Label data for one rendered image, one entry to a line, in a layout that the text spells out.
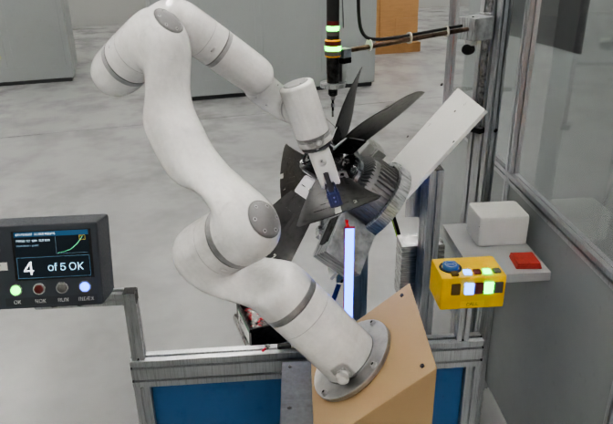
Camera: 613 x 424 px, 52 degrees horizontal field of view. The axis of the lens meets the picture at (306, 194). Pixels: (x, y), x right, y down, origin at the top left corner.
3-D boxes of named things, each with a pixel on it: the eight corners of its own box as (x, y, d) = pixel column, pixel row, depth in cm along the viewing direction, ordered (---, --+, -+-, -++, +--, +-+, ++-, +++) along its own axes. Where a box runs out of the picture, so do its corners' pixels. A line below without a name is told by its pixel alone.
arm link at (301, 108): (288, 138, 153) (306, 143, 145) (270, 87, 148) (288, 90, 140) (316, 123, 156) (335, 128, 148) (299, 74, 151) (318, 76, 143)
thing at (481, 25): (476, 37, 209) (479, 11, 206) (493, 40, 204) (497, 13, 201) (457, 41, 203) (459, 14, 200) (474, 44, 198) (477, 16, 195)
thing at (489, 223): (508, 223, 222) (512, 195, 217) (526, 245, 207) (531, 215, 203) (462, 226, 221) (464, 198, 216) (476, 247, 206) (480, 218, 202)
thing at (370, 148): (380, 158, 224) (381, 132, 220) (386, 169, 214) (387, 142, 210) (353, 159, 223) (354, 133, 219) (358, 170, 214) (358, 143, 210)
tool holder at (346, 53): (338, 81, 175) (338, 46, 171) (356, 86, 170) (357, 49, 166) (314, 86, 170) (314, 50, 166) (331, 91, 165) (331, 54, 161)
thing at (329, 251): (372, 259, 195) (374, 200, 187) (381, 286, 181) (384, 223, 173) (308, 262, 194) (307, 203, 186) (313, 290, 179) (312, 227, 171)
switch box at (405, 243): (433, 285, 230) (438, 232, 221) (441, 299, 221) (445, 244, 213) (393, 287, 229) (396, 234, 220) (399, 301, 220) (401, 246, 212)
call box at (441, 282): (488, 290, 162) (493, 254, 158) (503, 312, 153) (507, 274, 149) (428, 293, 161) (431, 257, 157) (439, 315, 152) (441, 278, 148)
